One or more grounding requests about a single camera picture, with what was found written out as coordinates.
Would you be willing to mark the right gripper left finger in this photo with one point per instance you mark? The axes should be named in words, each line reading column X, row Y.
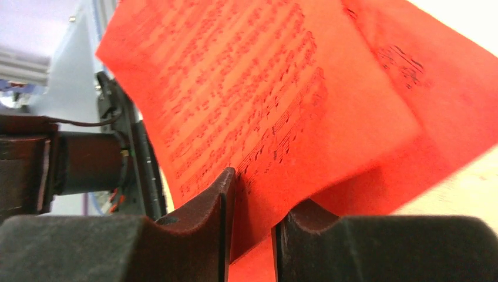
column 190, row 244

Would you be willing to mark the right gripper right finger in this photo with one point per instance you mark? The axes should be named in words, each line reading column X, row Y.
column 312, row 244

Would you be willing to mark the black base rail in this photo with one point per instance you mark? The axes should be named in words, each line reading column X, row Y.
column 142, row 189

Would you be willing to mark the red sheet music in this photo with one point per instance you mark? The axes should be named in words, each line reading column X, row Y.
column 428, row 97
column 286, row 92

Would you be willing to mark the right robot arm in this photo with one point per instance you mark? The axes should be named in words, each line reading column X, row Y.
column 36, row 163

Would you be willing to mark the aluminium frame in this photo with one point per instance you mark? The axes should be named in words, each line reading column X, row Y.
column 48, row 61

